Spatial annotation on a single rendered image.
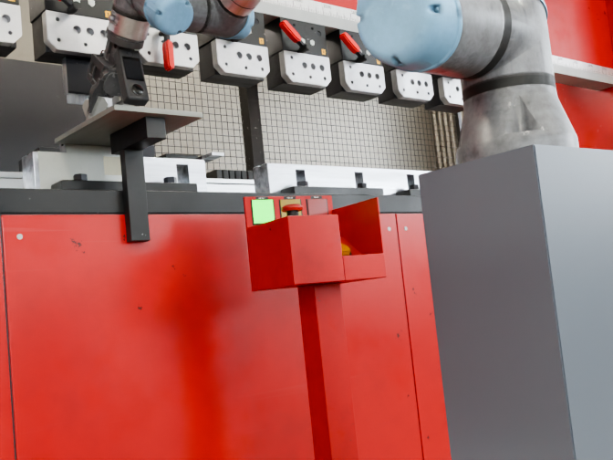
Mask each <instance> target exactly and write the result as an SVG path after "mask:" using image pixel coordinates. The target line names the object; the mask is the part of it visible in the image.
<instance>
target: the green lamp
mask: <svg viewBox="0 0 613 460"><path fill-rule="evenodd" d="M252 204H253V214H254V223H255V224H263V223H267V222H270V221H273V220H275V216H274V207H273V200H252Z"/></svg>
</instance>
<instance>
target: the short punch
mask: <svg viewBox="0 0 613 460"><path fill-rule="evenodd" d="M89 63H90V60H89V59H82V58H75V57H64V58H63V59H62V68H63V81H64V93H65V95H67V103H68V104H78V105H83V103H84V101H85V100H86V99H88V95H89V92H90V89H91V87H92V85H91V83H90V81H89V80H88V78H87V74H88V68H89ZM113 97H114V96H112V97H111V98H109V97H108V96H107V93H105V97H104V98H105V100H106V101H107V103H108V104H109V105H108V108H109V107H110V106H112V98H113Z"/></svg>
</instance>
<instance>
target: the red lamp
mask: <svg viewBox="0 0 613 460"><path fill-rule="evenodd" d="M307 207H308V215H320V214H327V199H307Z"/></svg>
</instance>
